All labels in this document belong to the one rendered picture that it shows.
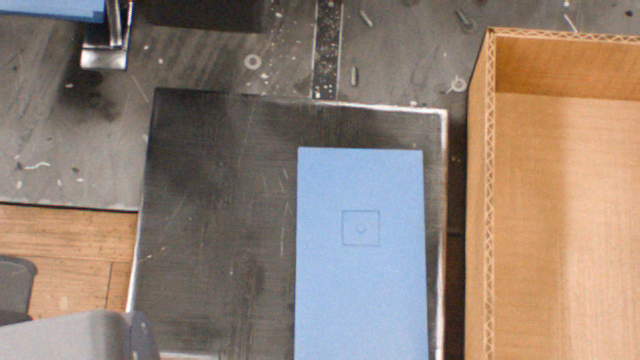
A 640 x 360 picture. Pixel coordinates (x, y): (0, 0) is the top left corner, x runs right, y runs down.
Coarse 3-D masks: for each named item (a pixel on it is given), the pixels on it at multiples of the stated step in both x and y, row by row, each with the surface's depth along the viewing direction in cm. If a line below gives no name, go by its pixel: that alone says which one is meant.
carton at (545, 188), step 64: (512, 64) 74; (576, 64) 73; (512, 128) 76; (576, 128) 76; (512, 192) 74; (576, 192) 74; (512, 256) 73; (576, 256) 73; (512, 320) 71; (576, 320) 71
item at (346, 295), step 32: (320, 160) 72; (352, 160) 72; (384, 160) 73; (416, 160) 73; (320, 192) 72; (352, 192) 72; (384, 192) 72; (416, 192) 72; (320, 224) 71; (384, 224) 71; (416, 224) 71; (320, 256) 70; (352, 256) 70; (384, 256) 70; (416, 256) 70; (320, 288) 69; (352, 288) 69; (384, 288) 69; (416, 288) 70; (320, 320) 69; (352, 320) 69; (384, 320) 69; (416, 320) 69; (320, 352) 68; (352, 352) 68; (384, 352) 68; (416, 352) 68
